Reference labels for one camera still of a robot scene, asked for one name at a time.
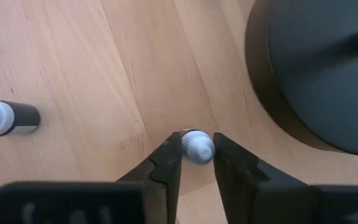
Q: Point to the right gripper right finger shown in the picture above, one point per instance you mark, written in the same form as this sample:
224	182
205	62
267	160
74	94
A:
244	186

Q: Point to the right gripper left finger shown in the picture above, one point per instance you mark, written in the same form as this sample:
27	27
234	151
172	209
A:
163	174

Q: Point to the small white-capped dye bottle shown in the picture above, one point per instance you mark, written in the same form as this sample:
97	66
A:
197	146
11	118

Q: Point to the white globe lamp black base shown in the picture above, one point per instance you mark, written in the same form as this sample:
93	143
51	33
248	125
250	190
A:
322	93

